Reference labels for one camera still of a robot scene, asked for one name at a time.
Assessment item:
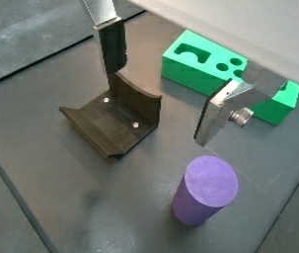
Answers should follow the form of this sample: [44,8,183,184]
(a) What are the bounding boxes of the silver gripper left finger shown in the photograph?
[78,0,127,75]

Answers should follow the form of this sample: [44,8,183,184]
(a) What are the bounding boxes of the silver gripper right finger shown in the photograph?
[193,61,287,146]

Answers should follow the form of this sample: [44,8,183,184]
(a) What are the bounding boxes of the purple cylinder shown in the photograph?
[171,156,239,226]

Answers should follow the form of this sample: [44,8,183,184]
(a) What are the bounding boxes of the green shape sorter board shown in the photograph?
[160,30,299,126]

